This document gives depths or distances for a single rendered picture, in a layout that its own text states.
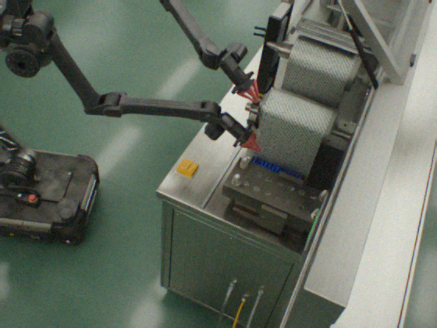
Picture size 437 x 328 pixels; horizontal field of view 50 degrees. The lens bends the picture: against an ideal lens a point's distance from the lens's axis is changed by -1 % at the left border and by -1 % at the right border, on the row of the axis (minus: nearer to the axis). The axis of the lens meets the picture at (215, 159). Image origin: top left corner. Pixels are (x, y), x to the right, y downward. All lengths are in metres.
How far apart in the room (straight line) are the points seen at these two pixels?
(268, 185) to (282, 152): 0.14
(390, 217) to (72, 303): 1.84
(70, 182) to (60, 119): 0.82
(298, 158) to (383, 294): 0.78
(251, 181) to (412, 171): 0.62
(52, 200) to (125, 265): 0.54
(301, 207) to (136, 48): 2.70
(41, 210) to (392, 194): 1.92
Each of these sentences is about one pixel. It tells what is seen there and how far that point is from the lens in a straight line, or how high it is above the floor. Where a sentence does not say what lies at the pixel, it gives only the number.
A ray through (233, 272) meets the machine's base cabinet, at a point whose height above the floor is 0.56.
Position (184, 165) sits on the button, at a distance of 1.96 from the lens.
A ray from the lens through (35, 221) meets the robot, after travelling 2.69.
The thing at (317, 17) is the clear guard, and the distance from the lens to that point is 2.67.
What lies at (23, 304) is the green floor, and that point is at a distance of 2.74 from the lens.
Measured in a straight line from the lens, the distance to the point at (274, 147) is 1.82.
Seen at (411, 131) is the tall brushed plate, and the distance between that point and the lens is 1.58.
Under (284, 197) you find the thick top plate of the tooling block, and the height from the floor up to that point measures 1.03.
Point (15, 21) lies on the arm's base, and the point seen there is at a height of 1.48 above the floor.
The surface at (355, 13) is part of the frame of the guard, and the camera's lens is 1.28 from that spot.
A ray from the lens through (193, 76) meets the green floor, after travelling 3.88.
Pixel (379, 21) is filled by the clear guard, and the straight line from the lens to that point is 1.39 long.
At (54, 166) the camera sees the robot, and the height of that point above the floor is 0.24.
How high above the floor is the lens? 2.40
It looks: 48 degrees down
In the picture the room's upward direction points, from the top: 8 degrees clockwise
